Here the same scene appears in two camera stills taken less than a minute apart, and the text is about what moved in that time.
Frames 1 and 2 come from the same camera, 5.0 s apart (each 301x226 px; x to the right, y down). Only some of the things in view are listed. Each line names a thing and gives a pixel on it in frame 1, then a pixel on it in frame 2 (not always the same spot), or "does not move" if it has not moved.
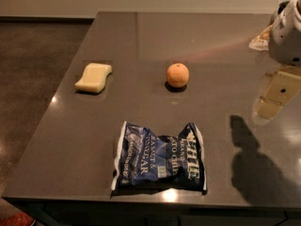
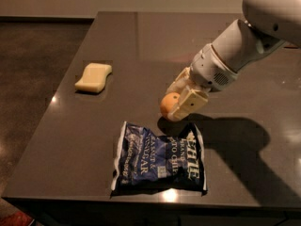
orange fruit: (178, 74) to (168, 103)
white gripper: (287, 40) to (209, 67)
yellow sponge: (94, 77) does not move
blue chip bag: (147, 161) does not move
